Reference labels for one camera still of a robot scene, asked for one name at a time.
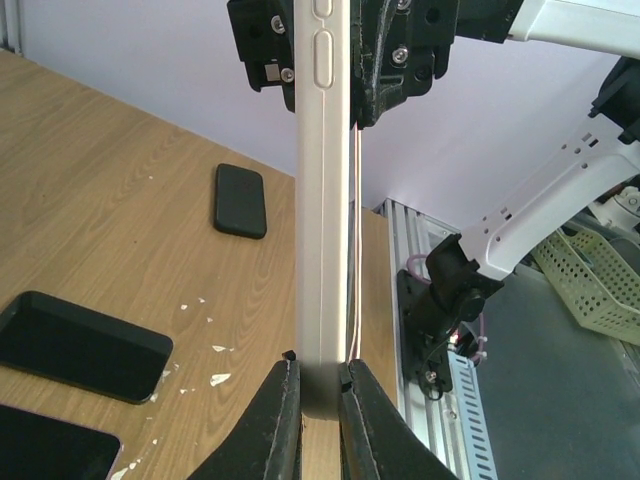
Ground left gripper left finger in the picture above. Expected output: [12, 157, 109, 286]
[190, 350, 302, 479]

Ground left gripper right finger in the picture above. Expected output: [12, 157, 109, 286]
[339, 359, 455, 480]

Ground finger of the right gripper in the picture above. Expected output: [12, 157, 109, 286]
[350, 1, 405, 128]

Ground purple black phone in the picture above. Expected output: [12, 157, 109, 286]
[1, 405, 121, 479]

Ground black phone from blue case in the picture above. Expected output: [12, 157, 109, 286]
[1, 291, 173, 404]

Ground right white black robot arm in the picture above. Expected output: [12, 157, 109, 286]
[350, 1, 639, 348]

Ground phone in black case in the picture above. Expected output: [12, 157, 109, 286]
[213, 163, 267, 240]

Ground white debris flakes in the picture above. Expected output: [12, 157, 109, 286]
[110, 296, 239, 479]

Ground green perforated plastic basket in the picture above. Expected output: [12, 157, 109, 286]
[532, 229, 639, 345]

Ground grey slotted cable duct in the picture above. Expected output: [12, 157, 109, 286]
[448, 352, 498, 479]

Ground aluminium front rail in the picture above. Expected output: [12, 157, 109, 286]
[377, 198, 471, 479]

